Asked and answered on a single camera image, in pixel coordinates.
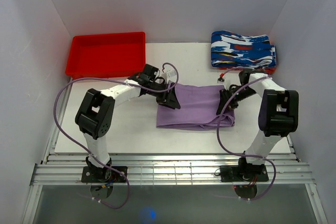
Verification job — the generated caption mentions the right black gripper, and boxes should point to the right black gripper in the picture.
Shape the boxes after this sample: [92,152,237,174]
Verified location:
[216,86,257,115]

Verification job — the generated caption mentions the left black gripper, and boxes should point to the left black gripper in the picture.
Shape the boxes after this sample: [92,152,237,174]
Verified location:
[148,81,180,109]

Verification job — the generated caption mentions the purple trousers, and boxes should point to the purple trousers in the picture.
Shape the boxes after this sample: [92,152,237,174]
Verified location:
[156,84,235,131]

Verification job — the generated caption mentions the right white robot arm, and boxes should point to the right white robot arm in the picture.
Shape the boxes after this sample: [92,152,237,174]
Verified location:
[216,69,299,183]

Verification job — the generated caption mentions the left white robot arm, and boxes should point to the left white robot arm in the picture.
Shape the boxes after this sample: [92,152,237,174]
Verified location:
[75,64,181,182]

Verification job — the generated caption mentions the blue patterned folded trousers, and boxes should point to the blue patterned folded trousers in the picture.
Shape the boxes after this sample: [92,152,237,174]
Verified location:
[211,30,277,69]

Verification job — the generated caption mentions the red folded trousers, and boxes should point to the red folded trousers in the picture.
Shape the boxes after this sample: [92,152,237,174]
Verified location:
[217,66,276,74]

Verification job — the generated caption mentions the red plastic tray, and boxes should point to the red plastic tray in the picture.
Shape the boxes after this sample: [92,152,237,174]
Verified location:
[65,31,146,79]

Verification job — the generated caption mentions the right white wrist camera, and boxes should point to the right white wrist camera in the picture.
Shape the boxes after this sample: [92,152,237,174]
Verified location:
[217,73,225,83]

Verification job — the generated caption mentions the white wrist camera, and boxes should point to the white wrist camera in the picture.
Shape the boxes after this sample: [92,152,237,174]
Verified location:
[161,70,176,82]
[217,73,225,83]

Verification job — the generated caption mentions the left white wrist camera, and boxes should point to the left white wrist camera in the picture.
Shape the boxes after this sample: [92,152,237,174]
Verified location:
[161,70,176,82]

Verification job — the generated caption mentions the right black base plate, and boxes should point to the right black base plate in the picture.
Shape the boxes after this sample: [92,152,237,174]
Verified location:
[219,165,269,182]

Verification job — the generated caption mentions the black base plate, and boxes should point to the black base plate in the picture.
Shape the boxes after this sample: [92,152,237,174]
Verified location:
[219,165,269,182]
[80,166,128,184]

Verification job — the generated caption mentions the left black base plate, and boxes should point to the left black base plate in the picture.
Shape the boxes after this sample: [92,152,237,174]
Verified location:
[80,166,128,184]

